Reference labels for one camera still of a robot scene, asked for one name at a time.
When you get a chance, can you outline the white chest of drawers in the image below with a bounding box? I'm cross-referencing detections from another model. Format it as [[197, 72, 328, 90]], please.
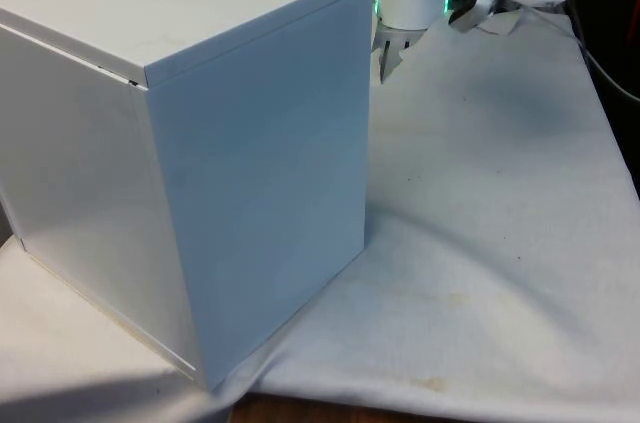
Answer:
[[0, 0, 377, 392]]

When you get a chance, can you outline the grey cable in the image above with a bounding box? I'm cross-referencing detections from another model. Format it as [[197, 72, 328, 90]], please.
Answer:
[[537, 6, 640, 100]]

